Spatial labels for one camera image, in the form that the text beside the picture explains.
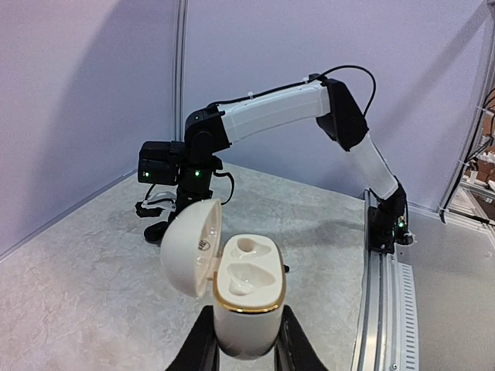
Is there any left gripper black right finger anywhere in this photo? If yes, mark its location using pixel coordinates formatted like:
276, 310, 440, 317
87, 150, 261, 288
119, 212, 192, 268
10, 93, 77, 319
274, 305, 328, 371

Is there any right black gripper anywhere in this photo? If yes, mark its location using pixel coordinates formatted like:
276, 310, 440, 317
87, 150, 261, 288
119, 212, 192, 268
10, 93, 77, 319
169, 186, 213, 220

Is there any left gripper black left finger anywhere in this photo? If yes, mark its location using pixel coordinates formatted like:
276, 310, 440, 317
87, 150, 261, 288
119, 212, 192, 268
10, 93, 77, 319
166, 305, 220, 371

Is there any small white charging case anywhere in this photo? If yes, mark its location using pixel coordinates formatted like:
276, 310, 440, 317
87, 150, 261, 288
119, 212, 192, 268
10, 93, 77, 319
160, 199, 286, 359

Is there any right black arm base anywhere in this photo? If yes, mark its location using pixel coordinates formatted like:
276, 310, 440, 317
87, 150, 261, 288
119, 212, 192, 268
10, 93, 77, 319
366, 206, 415, 254

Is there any black oval charging case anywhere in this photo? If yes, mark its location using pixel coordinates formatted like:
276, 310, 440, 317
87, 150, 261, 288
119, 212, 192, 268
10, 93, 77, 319
143, 221, 169, 245

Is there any aluminium front rail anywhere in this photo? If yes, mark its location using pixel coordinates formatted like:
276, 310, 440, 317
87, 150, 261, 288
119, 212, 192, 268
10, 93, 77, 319
350, 189, 426, 371

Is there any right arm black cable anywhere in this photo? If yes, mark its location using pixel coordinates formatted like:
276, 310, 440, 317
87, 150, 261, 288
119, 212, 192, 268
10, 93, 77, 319
309, 65, 378, 117

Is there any right aluminium corner post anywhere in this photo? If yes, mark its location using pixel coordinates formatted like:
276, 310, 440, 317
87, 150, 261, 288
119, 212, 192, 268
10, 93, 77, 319
172, 0, 189, 141

